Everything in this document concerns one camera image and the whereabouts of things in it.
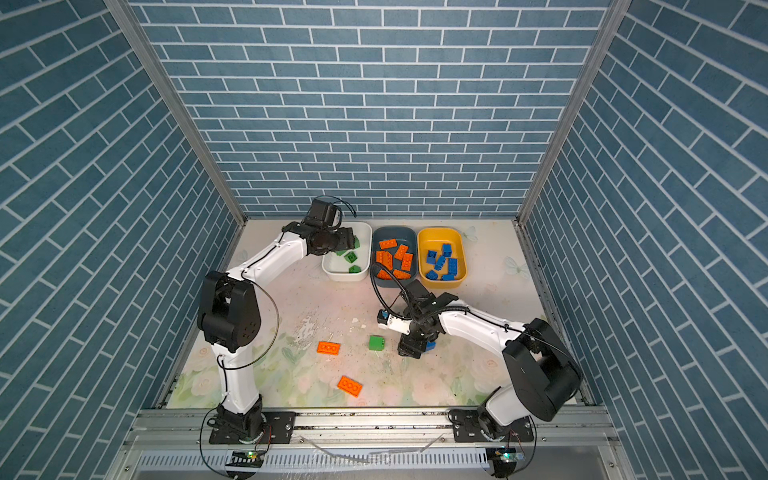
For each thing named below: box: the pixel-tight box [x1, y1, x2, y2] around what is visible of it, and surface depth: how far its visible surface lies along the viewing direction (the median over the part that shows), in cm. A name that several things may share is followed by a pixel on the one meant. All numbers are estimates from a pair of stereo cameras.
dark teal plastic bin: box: [372, 226, 417, 288], surface depth 110 cm
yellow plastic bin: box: [417, 226, 468, 288], surface depth 114 cm
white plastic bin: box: [321, 221, 373, 283], surface depth 104 cm
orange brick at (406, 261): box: [402, 253, 413, 271], surface depth 108 cm
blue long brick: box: [448, 257, 458, 276], surface depth 107 cm
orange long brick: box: [316, 341, 341, 355], surface depth 88 cm
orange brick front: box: [337, 375, 363, 398], surface depth 82 cm
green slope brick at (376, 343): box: [368, 335, 385, 351], surface depth 90 cm
